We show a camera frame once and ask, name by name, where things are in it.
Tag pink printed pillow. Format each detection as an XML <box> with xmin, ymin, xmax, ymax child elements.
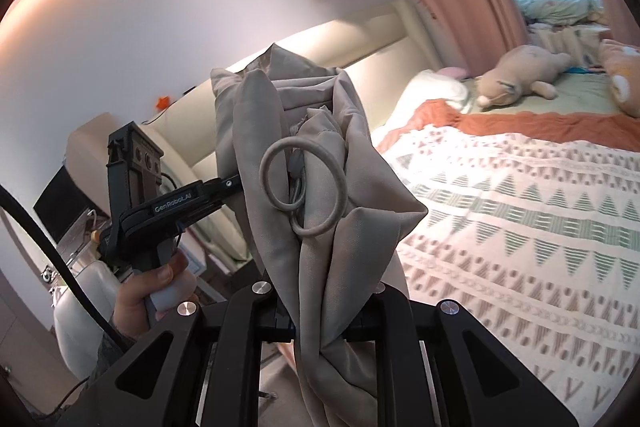
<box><xmin>597</xmin><ymin>38</ymin><xmax>640</xmax><ymax>118</ymax></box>

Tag pale crumpled bedding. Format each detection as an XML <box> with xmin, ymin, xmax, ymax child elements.
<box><xmin>515</xmin><ymin>0</ymin><xmax>608</xmax><ymax>30</ymax></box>

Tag white pillow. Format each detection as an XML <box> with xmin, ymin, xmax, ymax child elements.
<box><xmin>400</xmin><ymin>69</ymin><xmax>471</xmax><ymax>114</ymax></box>

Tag person's left hand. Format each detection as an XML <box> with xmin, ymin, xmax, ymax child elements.
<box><xmin>112</xmin><ymin>249</ymin><xmax>190</xmax><ymax>340</ymax></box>

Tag beige plush toy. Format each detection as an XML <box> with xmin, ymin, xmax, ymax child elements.
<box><xmin>474</xmin><ymin>44</ymin><xmax>573</xmax><ymax>110</ymax></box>

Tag white patterned blanket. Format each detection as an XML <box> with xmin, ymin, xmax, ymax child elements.
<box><xmin>377</xmin><ymin>124</ymin><xmax>640</xmax><ymax>427</ymax></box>

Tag cream padded headboard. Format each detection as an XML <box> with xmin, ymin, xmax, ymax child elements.
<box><xmin>65</xmin><ymin>0</ymin><xmax>436</xmax><ymax>275</ymax></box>

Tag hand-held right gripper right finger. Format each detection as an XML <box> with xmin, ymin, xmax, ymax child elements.
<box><xmin>345</xmin><ymin>282</ymin><xmax>581</xmax><ymax>427</ymax></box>

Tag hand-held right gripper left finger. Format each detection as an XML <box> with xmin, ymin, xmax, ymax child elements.
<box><xmin>59</xmin><ymin>279</ymin><xmax>301</xmax><ymax>427</ymax></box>

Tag green bed sheet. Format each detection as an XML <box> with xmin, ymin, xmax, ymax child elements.
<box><xmin>460</xmin><ymin>72</ymin><xmax>640</xmax><ymax>120</ymax></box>

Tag beige jacket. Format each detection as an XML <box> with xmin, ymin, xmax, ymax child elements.
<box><xmin>210</xmin><ymin>43</ymin><xmax>429</xmax><ymax>427</ymax></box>

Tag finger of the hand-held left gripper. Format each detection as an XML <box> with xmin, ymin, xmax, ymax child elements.
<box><xmin>192</xmin><ymin>174</ymin><xmax>242</xmax><ymax>220</ymax></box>

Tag white rounded object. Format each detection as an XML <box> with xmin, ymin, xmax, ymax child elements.
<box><xmin>50</xmin><ymin>257</ymin><xmax>123</xmax><ymax>378</ymax></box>

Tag black monitor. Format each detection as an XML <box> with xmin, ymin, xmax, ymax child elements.
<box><xmin>32</xmin><ymin>164</ymin><xmax>91</xmax><ymax>243</ymax></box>

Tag person's left forearm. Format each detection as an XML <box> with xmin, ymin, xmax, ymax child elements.
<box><xmin>90</xmin><ymin>319</ymin><xmax>138</xmax><ymax>378</ymax></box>

